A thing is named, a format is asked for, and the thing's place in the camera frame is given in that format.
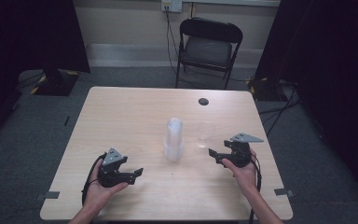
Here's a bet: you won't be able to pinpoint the grey tape strip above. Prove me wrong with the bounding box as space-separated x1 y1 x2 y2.
273 188 295 198
35 190 62 202

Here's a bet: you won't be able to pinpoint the white wall socket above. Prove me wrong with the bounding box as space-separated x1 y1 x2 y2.
160 0 183 14

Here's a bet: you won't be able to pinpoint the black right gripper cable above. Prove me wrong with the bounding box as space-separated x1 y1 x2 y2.
247 155 263 224

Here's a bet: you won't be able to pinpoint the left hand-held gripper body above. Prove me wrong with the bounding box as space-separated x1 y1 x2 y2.
97 147 138 189

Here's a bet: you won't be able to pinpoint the person's left hand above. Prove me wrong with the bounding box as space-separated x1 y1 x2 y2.
83 159 129 213

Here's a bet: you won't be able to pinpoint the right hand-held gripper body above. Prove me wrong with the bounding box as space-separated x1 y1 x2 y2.
220 133 265 168

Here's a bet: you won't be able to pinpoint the black curtain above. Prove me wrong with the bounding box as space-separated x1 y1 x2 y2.
255 0 358 206
0 0 91 147

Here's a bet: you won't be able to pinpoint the person's right hand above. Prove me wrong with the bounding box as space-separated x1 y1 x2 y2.
221 148 259 198

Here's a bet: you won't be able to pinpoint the black stand base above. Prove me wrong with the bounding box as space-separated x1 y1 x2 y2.
30 68 81 97
247 76 282 103

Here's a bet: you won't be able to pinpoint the stack of clear plastic cups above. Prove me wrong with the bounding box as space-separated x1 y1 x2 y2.
163 117 185 162

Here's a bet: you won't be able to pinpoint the single clear plastic cup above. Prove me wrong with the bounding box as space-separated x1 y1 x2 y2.
195 120 216 149

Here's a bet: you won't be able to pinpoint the black floor cables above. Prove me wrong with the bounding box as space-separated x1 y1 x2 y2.
256 79 303 136

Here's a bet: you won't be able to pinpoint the black folding chair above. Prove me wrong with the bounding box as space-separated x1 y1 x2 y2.
174 17 244 91

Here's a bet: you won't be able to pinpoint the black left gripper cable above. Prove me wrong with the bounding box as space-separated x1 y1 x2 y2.
80 152 108 207

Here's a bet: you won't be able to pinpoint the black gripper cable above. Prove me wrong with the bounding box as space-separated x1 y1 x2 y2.
80 152 108 207
247 155 263 224

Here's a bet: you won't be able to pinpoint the black wall socket cable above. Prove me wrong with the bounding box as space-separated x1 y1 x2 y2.
165 7 182 76

